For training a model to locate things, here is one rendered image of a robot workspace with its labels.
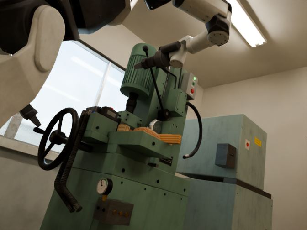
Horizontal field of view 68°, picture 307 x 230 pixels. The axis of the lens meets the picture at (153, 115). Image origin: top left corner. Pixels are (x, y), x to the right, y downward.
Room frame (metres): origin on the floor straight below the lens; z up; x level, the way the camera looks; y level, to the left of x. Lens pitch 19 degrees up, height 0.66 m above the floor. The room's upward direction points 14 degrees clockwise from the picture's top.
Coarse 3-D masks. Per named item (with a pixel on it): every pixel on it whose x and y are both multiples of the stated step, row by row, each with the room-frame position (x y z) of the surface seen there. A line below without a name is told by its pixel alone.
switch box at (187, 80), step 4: (184, 76) 1.35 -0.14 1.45; (188, 76) 1.33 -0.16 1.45; (192, 76) 1.34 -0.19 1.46; (184, 80) 1.34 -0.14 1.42; (188, 80) 1.32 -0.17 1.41; (192, 80) 1.34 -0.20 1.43; (196, 80) 1.37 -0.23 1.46; (184, 84) 1.34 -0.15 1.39; (188, 84) 1.32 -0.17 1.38; (196, 84) 1.38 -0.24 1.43; (180, 88) 1.36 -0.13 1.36; (184, 88) 1.34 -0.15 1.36; (188, 88) 1.32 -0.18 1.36; (192, 88) 1.35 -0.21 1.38; (188, 92) 1.33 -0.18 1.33; (188, 96) 1.36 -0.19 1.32; (192, 96) 1.36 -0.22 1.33
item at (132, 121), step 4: (120, 112) 1.22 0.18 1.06; (124, 112) 1.20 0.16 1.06; (128, 112) 1.21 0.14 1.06; (124, 116) 1.19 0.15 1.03; (128, 116) 1.21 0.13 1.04; (132, 116) 1.23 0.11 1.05; (136, 116) 1.25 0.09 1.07; (124, 120) 1.20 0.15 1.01; (128, 120) 1.22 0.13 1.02; (132, 120) 1.24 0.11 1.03; (136, 120) 1.25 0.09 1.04; (124, 124) 1.23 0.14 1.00; (128, 124) 1.22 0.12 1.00; (132, 124) 1.24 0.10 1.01; (136, 124) 1.26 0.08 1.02; (132, 128) 1.28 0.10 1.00
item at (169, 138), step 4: (160, 136) 1.03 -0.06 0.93; (164, 136) 1.02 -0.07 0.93; (168, 136) 1.00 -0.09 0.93; (172, 136) 0.98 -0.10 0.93; (176, 136) 0.97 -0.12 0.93; (180, 136) 0.97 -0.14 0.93; (164, 140) 1.01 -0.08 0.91; (168, 140) 1.00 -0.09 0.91; (172, 140) 0.98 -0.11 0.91; (176, 140) 0.96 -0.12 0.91; (180, 140) 0.97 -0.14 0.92
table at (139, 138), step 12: (96, 132) 1.00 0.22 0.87; (108, 132) 1.06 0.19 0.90; (120, 132) 1.00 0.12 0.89; (132, 132) 0.94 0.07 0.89; (144, 132) 0.90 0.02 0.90; (120, 144) 0.98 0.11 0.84; (132, 144) 0.93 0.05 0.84; (144, 144) 0.91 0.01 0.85; (156, 144) 0.96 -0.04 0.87; (168, 144) 1.01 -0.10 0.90; (156, 156) 1.06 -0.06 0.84; (168, 156) 1.03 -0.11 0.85
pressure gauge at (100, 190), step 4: (100, 180) 0.92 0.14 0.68; (104, 180) 0.90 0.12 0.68; (108, 180) 0.90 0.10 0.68; (100, 184) 0.92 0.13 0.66; (104, 184) 0.90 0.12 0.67; (108, 184) 0.89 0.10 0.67; (112, 184) 0.90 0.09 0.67; (96, 188) 0.92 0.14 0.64; (100, 188) 0.91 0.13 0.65; (104, 188) 0.89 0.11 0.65; (108, 188) 0.89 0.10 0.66; (100, 192) 0.91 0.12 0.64; (104, 192) 0.89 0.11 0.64; (108, 192) 0.90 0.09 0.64; (104, 196) 0.92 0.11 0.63; (104, 200) 0.92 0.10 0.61
